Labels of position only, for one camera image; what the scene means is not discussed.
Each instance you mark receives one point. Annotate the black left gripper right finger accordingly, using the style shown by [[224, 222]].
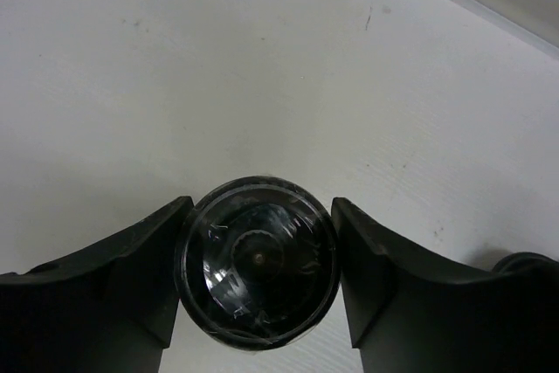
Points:
[[412, 310]]

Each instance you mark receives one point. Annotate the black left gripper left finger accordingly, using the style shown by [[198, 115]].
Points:
[[109, 307]]

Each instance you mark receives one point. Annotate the black top grinder bottle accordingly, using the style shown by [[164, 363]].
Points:
[[256, 264]]

